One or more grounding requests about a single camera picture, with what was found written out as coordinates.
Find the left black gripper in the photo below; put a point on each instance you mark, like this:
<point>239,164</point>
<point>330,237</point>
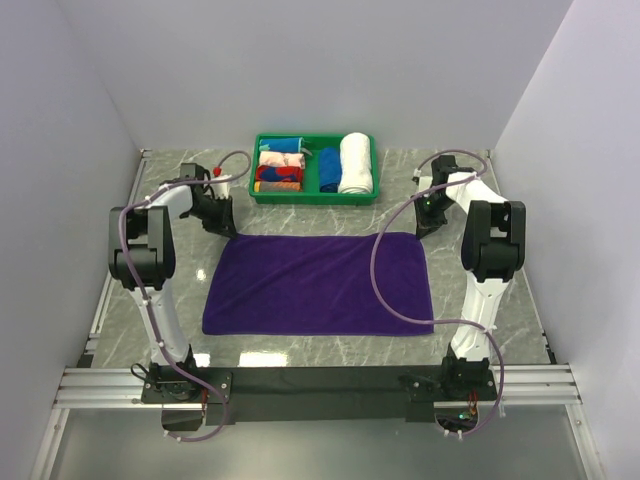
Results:
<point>225,225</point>

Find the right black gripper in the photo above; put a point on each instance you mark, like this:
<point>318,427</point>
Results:
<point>425,225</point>

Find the purple towel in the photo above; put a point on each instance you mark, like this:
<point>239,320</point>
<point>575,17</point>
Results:
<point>320,286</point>

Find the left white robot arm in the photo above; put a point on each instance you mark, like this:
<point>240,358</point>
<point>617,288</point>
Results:
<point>142,257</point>

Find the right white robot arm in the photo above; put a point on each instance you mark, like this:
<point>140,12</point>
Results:
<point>492,251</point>

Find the orange grey rolled towel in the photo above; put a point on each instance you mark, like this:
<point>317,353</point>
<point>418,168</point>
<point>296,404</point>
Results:
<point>277,187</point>

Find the red blue rolled towel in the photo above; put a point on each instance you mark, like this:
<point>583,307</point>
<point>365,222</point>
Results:
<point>279,174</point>

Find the pink rolled towel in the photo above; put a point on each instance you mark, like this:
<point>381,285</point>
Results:
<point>281,160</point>

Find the white rolled towel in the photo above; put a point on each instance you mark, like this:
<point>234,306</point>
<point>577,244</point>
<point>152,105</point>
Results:
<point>356,164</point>

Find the green plastic tray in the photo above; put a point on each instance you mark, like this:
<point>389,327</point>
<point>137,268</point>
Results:
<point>311,195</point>

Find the teal blue rolled towel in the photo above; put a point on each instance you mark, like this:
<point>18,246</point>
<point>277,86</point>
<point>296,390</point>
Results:
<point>287,145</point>

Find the black base bar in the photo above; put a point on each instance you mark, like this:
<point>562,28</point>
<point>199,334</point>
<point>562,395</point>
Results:
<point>273,394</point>

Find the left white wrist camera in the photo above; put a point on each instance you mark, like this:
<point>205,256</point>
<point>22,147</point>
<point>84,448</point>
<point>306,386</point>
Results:
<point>220,186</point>

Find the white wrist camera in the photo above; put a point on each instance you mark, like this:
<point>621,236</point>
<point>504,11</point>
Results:
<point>220,186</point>
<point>423,183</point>

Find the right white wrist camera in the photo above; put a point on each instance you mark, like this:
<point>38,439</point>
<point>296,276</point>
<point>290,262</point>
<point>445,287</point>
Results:
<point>423,183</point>

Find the left aluminium side rail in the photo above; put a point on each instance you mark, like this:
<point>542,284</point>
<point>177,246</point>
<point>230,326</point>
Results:
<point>86,358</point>

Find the aluminium side rail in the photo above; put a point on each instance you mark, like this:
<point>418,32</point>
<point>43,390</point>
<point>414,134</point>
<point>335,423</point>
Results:
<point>521,334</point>
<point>86,358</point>

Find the right aluminium side rail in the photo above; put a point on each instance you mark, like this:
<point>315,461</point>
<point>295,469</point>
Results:
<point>521,334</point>

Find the aluminium front rail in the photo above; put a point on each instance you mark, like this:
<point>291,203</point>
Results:
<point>524,385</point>

